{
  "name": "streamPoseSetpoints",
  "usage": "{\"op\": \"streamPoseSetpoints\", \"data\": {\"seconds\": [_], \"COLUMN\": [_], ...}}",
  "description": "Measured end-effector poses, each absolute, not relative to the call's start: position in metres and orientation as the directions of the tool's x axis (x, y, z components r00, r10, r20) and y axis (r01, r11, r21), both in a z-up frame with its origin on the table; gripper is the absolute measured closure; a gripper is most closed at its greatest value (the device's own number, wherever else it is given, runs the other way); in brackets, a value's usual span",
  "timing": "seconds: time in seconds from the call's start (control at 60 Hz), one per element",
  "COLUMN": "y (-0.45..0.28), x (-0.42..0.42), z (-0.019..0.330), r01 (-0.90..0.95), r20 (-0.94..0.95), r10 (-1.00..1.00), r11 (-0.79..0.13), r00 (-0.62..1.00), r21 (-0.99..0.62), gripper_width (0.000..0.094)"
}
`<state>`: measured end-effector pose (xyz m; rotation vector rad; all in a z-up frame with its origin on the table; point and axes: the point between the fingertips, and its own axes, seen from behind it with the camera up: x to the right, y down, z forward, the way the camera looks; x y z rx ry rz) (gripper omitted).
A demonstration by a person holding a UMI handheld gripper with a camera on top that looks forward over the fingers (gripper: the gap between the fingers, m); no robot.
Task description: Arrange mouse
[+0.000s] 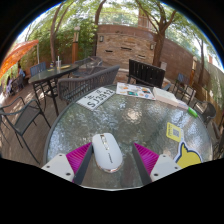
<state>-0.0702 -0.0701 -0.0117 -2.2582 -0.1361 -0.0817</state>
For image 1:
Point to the dark glass patio table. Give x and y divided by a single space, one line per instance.
50 73

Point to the dark wicker chair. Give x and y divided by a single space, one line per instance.
87 62
83 83

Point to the white book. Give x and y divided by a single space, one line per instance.
165 96

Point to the dark folding chair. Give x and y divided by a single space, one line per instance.
182 81

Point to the wooden lamp post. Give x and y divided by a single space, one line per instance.
75 46
193 71

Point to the black metal mesh chair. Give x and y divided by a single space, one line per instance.
25 116

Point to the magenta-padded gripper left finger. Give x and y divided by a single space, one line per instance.
56 165

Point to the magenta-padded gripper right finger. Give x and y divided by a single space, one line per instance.
165 165

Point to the green tube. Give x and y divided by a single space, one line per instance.
192 112

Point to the white number plate sign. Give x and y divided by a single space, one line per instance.
96 98

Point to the yellow duck mouse pad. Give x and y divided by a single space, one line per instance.
188 158

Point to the person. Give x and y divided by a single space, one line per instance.
8 85
21 71

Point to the black rounded mesh chair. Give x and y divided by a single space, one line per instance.
207 111

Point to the blue-grey patio chair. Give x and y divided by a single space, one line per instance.
37 68

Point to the black wall lamp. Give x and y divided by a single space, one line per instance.
152 46
100 38

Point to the colourful printed leaflet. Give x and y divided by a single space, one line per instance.
135 90

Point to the black slatted bench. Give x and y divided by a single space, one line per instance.
146 71

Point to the small white pink box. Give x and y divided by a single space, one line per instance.
183 105

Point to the white computer mouse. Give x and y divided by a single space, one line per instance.
106 151

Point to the orange parasol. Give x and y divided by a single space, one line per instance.
16 53

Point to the grey wall box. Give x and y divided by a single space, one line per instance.
163 66

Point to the tree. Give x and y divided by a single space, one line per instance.
158 46
52 40

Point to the yellow square card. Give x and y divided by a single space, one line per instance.
174 132

